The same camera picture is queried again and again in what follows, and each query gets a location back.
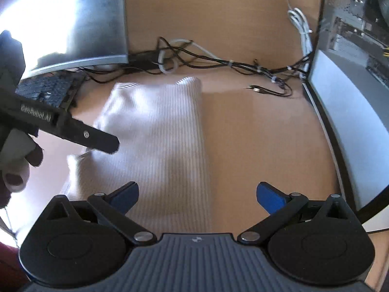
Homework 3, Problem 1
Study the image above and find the coiled white cable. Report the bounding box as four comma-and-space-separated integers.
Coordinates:
271, 0, 314, 78

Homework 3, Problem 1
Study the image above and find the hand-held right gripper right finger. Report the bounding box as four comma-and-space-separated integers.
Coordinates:
238, 182, 351, 246

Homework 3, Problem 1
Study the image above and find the black audio jack cable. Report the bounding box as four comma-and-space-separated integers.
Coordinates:
244, 84, 293, 98

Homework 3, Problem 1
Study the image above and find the curved computer monitor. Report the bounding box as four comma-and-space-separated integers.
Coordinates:
0, 0, 131, 81

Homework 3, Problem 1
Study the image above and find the white striped knit garment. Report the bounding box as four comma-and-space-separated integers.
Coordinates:
60, 76, 213, 235

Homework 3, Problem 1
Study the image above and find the black mechanical keyboard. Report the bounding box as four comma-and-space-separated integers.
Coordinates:
15, 70, 87, 110

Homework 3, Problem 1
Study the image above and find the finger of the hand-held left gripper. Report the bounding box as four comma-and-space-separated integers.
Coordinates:
62, 116, 120, 154

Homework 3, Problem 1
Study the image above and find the black cable bundle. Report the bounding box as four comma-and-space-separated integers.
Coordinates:
76, 36, 314, 98

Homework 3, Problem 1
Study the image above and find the person's left hand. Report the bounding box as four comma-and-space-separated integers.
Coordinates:
0, 145, 44, 208

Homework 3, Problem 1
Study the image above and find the dark red cloth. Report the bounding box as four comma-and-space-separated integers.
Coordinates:
0, 240, 32, 292

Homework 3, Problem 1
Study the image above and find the white looped cable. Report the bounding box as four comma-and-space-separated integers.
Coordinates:
157, 38, 233, 75

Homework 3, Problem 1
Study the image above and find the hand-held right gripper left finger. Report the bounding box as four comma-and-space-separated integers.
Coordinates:
45, 181, 156, 246

